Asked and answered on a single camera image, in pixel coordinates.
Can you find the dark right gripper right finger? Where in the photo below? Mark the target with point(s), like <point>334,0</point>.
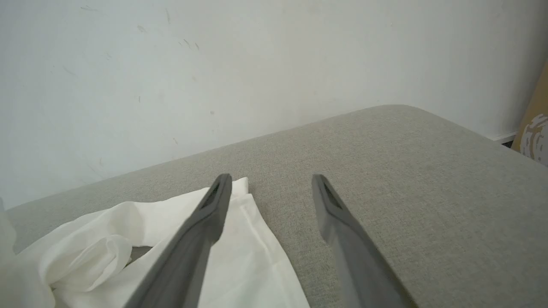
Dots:
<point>359,265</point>

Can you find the brown cardboard box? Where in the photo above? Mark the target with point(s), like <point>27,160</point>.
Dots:
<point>537,128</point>

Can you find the white T-shirt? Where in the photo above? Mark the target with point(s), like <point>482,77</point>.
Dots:
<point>257,265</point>

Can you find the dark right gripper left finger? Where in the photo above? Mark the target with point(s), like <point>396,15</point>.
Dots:
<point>188,261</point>

